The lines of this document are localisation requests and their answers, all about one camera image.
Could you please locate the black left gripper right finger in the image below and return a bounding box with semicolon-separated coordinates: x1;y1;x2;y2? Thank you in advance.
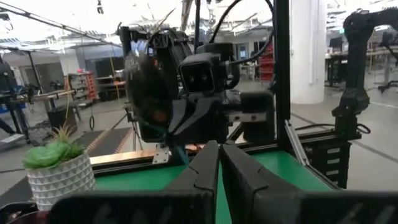
220;143;398;224

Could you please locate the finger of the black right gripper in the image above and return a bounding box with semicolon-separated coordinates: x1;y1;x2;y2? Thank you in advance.
183;94;216;132
169;98;191;137

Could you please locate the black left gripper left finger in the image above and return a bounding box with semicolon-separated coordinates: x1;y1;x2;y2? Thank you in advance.
46;139;220;224

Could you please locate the red storage rack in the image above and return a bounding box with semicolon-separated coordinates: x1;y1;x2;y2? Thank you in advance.
257;42;275;83

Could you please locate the white round building column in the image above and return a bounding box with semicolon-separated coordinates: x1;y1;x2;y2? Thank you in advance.
289;0;328;106

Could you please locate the black floor mat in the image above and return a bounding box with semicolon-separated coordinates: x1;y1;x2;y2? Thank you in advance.
73;126;134;158

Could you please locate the white planter with green succulent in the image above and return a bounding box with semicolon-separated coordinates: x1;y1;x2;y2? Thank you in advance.
21;123;98;213

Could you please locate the background storage shelf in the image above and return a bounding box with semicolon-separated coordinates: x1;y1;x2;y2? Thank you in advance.
65;69;98;104

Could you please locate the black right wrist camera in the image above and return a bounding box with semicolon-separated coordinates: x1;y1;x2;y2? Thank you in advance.
178;42;241;95

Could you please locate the silver corner bracket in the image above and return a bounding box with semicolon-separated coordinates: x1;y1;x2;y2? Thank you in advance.
151;143;171;166

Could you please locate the black camera cable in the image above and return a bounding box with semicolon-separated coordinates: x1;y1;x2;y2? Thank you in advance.
208;0;276;67

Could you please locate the silver diagonal frame brace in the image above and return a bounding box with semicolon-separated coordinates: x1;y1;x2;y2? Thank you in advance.
284;119;311;167

